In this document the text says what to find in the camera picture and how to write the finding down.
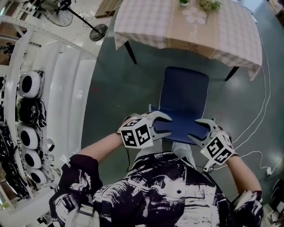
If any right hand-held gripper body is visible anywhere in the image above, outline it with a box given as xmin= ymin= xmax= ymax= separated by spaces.
xmin=200 ymin=130 xmax=235 ymax=165

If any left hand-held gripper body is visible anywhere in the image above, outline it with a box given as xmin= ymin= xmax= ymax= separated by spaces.
xmin=120 ymin=113 xmax=154 ymax=149

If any blue chair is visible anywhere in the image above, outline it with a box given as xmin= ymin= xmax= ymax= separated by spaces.
xmin=148 ymin=66 xmax=212 ymax=146

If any person's right forearm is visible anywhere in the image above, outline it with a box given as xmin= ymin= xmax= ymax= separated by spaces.
xmin=225 ymin=153 xmax=263 ymax=196

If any person's left forearm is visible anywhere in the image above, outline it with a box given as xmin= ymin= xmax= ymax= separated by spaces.
xmin=77 ymin=132 xmax=123 ymax=165

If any table with checkered cloth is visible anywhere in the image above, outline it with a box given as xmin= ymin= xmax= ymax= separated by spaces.
xmin=114 ymin=0 xmax=263 ymax=82

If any person's left hand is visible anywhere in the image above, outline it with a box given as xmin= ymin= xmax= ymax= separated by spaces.
xmin=122 ymin=115 xmax=139 ymax=128

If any person's left leg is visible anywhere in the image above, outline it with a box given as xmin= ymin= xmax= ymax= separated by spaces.
xmin=134 ymin=139 xmax=164 ymax=160

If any person's leg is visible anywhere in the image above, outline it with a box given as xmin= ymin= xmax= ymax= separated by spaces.
xmin=134 ymin=139 xmax=164 ymax=160
xmin=171 ymin=141 xmax=197 ymax=169

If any person's right leg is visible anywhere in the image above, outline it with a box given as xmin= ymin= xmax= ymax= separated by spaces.
xmin=171 ymin=141 xmax=197 ymax=169

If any white power strip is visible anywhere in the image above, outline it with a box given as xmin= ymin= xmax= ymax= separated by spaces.
xmin=202 ymin=163 xmax=217 ymax=174

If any black white patterned shirt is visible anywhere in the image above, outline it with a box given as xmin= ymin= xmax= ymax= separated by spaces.
xmin=48 ymin=152 xmax=265 ymax=227

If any brown table runner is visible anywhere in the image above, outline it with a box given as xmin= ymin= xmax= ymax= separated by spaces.
xmin=166 ymin=0 xmax=221 ymax=59

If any pink checked tablecloth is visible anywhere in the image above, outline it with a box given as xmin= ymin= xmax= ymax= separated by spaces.
xmin=114 ymin=0 xmax=263 ymax=82

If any pink flower shaped mat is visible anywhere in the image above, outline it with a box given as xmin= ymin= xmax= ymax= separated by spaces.
xmin=185 ymin=7 xmax=208 ymax=24

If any white helmet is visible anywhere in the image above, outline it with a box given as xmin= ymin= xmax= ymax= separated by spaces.
xmin=29 ymin=168 xmax=48 ymax=184
xmin=17 ymin=125 xmax=42 ymax=149
xmin=17 ymin=70 xmax=45 ymax=98
xmin=23 ymin=149 xmax=45 ymax=169

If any bushy potted plant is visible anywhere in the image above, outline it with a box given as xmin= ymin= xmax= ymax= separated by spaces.
xmin=199 ymin=0 xmax=223 ymax=12

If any black cable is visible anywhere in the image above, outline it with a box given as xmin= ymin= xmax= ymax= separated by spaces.
xmin=125 ymin=147 xmax=131 ymax=173

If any white power cable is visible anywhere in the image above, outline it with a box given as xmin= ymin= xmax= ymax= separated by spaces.
xmin=232 ymin=22 xmax=272 ymax=172

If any grey strap buckle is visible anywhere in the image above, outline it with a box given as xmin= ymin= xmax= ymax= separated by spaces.
xmin=77 ymin=204 xmax=99 ymax=227

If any black pedestal fan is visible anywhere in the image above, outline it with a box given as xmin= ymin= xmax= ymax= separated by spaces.
xmin=41 ymin=0 xmax=109 ymax=42

